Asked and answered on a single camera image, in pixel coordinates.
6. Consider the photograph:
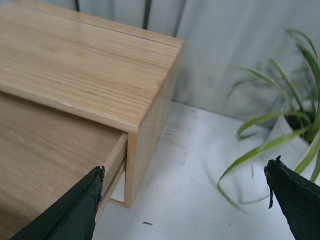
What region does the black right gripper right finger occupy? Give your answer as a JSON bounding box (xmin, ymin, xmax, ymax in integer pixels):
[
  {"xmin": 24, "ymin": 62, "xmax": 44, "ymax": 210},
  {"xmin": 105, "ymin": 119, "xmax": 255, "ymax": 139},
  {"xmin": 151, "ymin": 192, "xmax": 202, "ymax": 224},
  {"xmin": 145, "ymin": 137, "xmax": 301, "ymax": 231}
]
[{"xmin": 264, "ymin": 156, "xmax": 320, "ymax": 240}]

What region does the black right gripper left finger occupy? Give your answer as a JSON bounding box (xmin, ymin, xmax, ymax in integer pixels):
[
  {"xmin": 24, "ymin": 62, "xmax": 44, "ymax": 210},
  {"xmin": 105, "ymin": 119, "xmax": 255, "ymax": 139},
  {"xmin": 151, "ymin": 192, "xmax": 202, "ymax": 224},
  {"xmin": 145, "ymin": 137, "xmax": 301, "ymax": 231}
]
[{"xmin": 11, "ymin": 166, "xmax": 105, "ymax": 240}]

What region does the wooden drawer cabinet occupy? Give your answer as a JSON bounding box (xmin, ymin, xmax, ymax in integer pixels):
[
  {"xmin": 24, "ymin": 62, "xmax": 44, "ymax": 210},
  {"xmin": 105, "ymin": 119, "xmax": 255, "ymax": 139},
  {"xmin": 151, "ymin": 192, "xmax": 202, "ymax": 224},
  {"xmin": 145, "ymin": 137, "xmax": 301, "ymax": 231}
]
[{"xmin": 0, "ymin": 0, "xmax": 184, "ymax": 208}]

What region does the white plant pot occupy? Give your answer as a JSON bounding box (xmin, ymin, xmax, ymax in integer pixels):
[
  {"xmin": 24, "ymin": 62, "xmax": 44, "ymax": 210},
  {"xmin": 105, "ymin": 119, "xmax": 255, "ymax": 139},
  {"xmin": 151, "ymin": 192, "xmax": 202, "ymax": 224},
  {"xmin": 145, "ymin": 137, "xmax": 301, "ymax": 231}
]
[{"xmin": 261, "ymin": 115, "xmax": 310, "ymax": 170}]

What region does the green plant on right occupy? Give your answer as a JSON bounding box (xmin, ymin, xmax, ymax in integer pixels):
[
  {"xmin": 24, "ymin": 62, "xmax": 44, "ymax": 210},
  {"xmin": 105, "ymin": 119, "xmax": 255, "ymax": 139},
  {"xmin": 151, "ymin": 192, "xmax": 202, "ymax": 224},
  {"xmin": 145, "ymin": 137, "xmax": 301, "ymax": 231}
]
[{"xmin": 216, "ymin": 27, "xmax": 320, "ymax": 213}]

